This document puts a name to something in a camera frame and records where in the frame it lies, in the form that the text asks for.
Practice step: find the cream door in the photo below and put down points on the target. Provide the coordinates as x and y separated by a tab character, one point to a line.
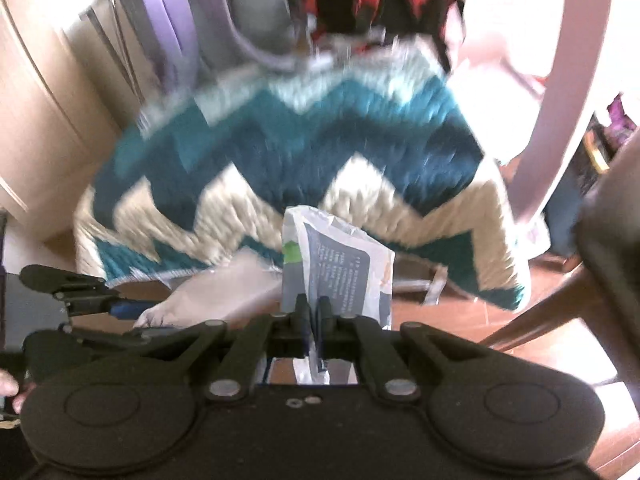
40	110

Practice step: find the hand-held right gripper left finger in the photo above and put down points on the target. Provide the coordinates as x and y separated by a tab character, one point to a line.
302	330

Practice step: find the white packet grey print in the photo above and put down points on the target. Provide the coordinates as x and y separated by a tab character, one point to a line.
340	270

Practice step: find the person's left hand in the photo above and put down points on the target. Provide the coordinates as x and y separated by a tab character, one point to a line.
10	382

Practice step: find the folded metal rack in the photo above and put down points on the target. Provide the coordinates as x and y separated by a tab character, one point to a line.
107	45

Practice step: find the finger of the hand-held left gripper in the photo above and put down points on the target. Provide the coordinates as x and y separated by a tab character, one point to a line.
75	342
130	310

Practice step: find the black seat wooden chair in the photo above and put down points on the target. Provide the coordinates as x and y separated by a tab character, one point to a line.
610	240

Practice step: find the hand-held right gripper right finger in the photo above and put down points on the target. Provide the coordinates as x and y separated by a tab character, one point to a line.
325	335

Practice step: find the teal white zigzag quilt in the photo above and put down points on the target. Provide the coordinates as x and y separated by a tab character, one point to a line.
300	135

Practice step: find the pale translucent plastic bag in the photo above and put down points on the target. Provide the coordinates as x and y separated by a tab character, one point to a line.
215	290

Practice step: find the purple grey backpack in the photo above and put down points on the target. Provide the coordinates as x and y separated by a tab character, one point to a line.
240	10

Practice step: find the purple wrapper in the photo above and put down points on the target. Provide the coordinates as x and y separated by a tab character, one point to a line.
620	115

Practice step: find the red black backpack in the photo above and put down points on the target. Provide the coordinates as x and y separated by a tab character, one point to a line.
340	0

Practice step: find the pink desk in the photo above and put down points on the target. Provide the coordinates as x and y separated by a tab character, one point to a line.
565	110

